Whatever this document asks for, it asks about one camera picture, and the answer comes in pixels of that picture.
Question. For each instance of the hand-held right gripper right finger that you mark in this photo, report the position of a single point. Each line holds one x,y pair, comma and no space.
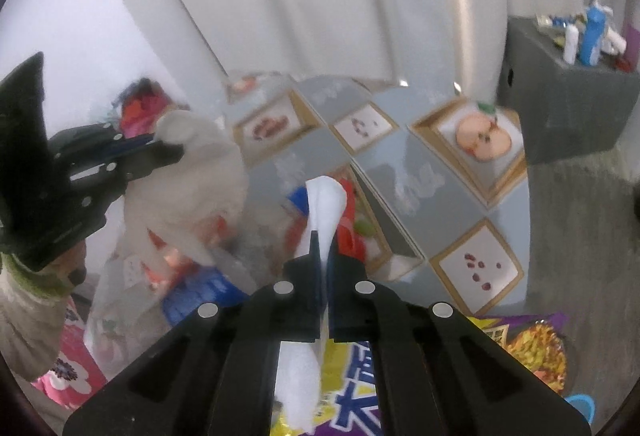
345,301

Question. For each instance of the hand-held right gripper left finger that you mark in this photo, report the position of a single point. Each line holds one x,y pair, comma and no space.
307,296

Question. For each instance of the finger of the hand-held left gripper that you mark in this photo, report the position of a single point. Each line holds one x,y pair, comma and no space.
100,144
140,164

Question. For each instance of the white plastic bag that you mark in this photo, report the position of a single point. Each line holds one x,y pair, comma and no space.
200,176

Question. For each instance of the white tissue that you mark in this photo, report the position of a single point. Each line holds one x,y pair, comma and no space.
325,206

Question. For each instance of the clear bottle with blue label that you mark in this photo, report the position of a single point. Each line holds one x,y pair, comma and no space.
200,296

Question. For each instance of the purple yellow snack bag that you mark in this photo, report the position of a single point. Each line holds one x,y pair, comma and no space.
525,351

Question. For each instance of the blue mesh bin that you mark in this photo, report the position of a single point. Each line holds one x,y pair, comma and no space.
582,408

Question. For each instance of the person's left forearm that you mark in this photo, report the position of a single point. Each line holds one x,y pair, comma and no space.
30,316

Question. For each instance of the red patterned bag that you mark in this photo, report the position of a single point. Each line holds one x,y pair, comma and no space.
140,109

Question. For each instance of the red snack packet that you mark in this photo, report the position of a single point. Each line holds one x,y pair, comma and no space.
350,231

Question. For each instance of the pink floral box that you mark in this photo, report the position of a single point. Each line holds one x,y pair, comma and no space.
70,371

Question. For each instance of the grey cabinet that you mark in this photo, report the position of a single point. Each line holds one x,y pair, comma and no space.
565,116

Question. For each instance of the small white bottle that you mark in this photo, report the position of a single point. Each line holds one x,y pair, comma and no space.
570,46

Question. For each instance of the blue plastic bottle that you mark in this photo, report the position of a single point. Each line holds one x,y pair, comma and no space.
592,39

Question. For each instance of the white tube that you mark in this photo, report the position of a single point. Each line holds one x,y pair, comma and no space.
614,41

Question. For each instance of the magenta cup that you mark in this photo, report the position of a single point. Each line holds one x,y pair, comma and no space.
632,41

